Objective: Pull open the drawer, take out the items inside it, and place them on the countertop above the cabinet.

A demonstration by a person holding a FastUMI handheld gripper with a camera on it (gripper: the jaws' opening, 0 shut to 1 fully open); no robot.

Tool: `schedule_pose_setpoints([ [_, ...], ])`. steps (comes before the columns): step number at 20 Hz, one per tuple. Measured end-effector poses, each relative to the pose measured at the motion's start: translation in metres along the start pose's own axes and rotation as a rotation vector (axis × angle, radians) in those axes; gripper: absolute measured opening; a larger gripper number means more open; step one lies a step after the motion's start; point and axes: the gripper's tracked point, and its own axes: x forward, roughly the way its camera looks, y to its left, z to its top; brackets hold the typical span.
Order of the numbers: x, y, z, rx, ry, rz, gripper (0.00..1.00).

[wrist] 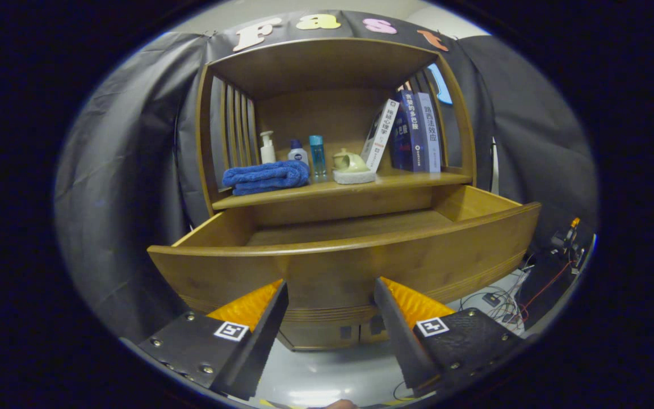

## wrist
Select dark blue book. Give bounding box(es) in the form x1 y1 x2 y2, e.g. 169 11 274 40
389 89 425 173

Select white pump bottle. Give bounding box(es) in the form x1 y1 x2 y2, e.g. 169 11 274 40
259 131 276 165

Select wooden countertop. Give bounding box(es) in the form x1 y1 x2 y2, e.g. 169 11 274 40
212 170 473 211

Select black backdrop cloth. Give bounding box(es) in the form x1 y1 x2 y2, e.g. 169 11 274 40
54 10 599 341

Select wooden drawer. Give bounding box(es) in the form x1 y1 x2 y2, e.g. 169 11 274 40
146 185 542 324

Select white lotion bottle blue cap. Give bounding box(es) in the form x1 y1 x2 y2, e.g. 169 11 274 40
288 139 309 166

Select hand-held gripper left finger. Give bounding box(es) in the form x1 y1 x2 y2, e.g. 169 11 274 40
137 278 290 401

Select white book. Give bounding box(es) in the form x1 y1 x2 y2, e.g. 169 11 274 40
360 99 400 173

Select light purple book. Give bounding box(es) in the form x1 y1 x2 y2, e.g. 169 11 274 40
415 92 442 173

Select thin floor cables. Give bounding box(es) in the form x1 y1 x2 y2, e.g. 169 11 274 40
458 261 572 336

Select pale green pitcher white base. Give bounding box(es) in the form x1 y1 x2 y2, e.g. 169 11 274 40
332 152 377 185

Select clear blue bottle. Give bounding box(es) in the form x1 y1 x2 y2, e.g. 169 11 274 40
309 135 328 178

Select blue folded towel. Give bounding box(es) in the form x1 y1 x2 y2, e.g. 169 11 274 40
222 160 311 197

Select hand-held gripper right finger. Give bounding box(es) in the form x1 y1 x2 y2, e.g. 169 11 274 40
374 277 523 398

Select orange and black tool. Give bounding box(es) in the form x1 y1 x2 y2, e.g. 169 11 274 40
551 217 583 268

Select wooden cabinet door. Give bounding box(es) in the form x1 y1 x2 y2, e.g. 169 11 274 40
360 318 391 344
276 324 360 351

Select wooden cabinet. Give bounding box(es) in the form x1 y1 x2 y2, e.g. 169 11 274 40
194 37 478 353

